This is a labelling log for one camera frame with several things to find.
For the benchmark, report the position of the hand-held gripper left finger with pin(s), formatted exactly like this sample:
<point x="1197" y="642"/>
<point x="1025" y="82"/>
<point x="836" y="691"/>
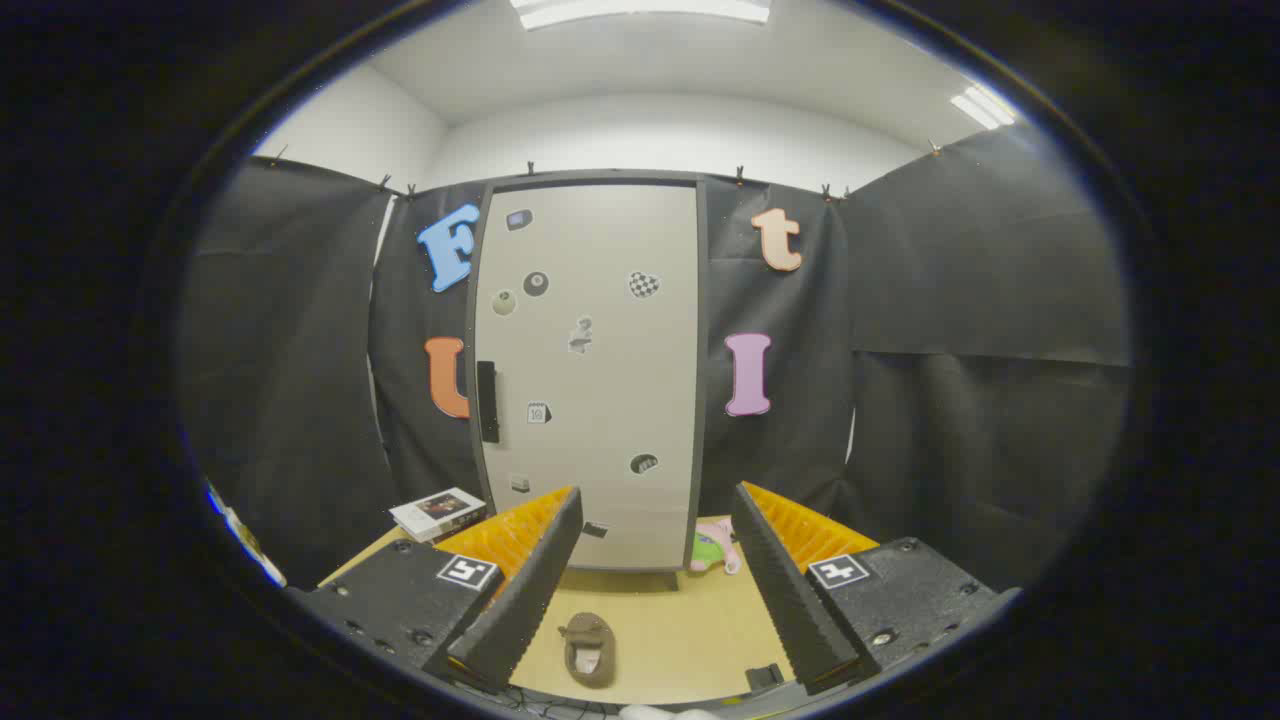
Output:
<point x="530" y="600"/>

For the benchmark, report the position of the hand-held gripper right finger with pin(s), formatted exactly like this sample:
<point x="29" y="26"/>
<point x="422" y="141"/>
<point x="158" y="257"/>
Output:
<point x="790" y="600"/>

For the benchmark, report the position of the brown fuzzy slipper shoe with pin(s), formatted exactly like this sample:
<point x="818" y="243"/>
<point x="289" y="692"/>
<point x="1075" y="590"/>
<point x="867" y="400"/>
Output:
<point x="588" y="650"/>

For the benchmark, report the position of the grey shoe cabinet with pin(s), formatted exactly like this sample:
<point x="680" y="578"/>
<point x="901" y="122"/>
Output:
<point x="600" y="177"/>

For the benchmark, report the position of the small black object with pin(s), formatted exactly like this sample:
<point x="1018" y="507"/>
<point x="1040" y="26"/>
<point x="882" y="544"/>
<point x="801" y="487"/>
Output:
<point x="765" y="676"/>

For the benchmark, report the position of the pink and green plush toy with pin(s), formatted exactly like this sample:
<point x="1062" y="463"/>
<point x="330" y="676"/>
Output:
<point x="712" y="548"/>

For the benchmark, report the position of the white boxed book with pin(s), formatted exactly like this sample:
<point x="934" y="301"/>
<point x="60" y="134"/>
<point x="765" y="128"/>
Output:
<point x="437" y="513"/>

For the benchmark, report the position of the white soft object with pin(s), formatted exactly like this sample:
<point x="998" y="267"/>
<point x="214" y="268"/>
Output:
<point x="665" y="713"/>

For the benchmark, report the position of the black backdrop cloth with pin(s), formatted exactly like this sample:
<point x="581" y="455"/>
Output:
<point x="950" y="400"/>

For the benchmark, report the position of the colourful clutter pile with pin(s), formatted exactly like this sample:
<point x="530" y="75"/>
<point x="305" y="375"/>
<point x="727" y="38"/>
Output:
<point x="245" y="540"/>

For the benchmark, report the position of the long ceiling light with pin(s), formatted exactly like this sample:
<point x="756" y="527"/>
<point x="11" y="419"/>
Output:
<point x="640" y="10"/>

